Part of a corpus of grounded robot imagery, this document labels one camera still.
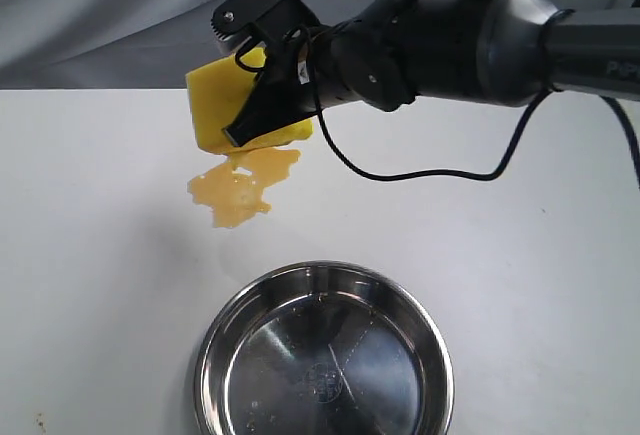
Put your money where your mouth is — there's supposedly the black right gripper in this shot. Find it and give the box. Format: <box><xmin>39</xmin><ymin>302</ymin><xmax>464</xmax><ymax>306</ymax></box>
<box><xmin>223</xmin><ymin>22</ymin><xmax>415</xmax><ymax>146</ymax></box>

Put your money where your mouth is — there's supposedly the round stainless steel pan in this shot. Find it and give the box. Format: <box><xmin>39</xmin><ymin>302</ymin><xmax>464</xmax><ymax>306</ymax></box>
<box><xmin>193</xmin><ymin>261</ymin><xmax>454</xmax><ymax>434</ymax></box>

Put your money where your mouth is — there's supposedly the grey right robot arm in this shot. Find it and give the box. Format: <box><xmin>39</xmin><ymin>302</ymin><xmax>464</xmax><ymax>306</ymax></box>
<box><xmin>223</xmin><ymin>0</ymin><xmax>639</xmax><ymax>147</ymax></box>

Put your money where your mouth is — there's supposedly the brown liquid spill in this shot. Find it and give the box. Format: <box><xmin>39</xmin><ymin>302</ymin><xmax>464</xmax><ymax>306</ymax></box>
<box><xmin>187</xmin><ymin>148</ymin><xmax>301</xmax><ymax>229</ymax></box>

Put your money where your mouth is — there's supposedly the yellow sponge block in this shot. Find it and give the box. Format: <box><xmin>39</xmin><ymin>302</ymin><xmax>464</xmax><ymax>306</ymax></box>
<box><xmin>185</xmin><ymin>55</ymin><xmax>313</xmax><ymax>155</ymax></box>

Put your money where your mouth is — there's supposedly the black camera cable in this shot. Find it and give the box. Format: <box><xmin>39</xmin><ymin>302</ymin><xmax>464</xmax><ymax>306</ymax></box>
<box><xmin>234</xmin><ymin>0</ymin><xmax>640</xmax><ymax>191</ymax></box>

